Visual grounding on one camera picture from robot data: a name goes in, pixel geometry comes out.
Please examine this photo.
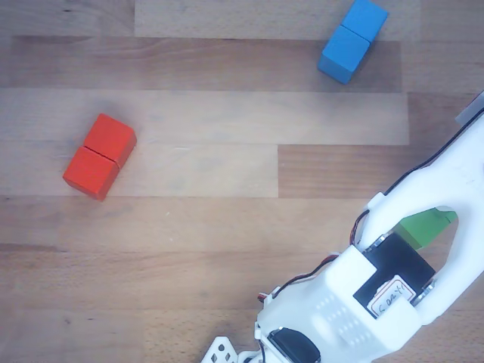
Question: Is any red double block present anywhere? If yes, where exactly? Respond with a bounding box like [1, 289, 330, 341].
[62, 113, 138, 201]

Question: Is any blue double block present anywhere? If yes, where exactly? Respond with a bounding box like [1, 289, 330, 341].
[316, 0, 389, 85]

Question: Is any green double block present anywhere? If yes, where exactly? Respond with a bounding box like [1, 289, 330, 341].
[396, 206, 459, 251]

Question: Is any handwritten white servo label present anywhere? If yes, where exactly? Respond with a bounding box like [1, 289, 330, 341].
[368, 275, 416, 321]

